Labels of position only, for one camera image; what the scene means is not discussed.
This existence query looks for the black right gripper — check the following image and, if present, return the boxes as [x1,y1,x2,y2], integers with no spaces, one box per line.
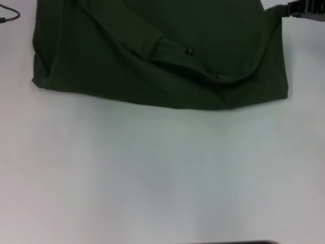
[286,0,325,21]

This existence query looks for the dark green FREE T-shirt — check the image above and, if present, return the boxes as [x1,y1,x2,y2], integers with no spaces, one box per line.
[31,0,290,111]

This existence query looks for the thin dark wrist cable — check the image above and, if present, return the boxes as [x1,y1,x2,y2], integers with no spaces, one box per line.
[0,4,21,24]

